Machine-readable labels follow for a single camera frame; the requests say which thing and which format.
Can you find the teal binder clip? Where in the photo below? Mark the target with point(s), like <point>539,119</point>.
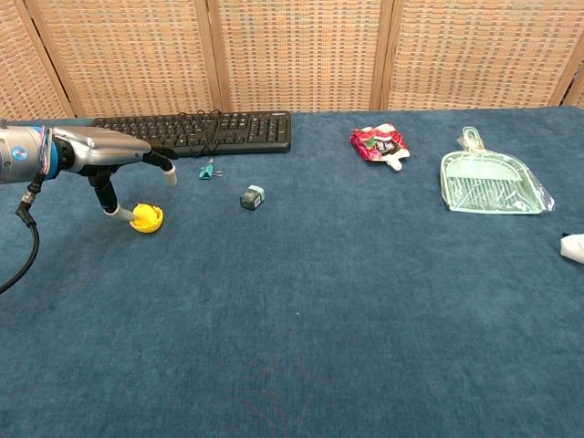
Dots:
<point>206,172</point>

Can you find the red spouted drink pouch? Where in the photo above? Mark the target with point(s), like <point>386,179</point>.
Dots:
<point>378,143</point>

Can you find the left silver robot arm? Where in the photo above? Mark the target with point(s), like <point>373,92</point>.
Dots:
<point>23,155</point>

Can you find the green dustpan set in bag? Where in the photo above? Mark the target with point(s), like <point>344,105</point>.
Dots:
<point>493,187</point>

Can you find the black computer keyboard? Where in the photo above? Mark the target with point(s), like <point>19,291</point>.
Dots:
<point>255,130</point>

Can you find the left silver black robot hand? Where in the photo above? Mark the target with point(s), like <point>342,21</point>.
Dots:
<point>100,148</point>

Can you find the yellow ridged bottle cap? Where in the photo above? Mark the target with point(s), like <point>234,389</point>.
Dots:
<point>148,223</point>

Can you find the blue table cloth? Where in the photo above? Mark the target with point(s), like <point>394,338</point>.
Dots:
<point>365,319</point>

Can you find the woven rattan screen panel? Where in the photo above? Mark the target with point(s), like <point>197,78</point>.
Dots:
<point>578,86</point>
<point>301,55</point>
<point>479,55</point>
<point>132,55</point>
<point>23,68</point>

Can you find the white object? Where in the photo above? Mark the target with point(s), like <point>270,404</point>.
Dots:
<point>575,248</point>

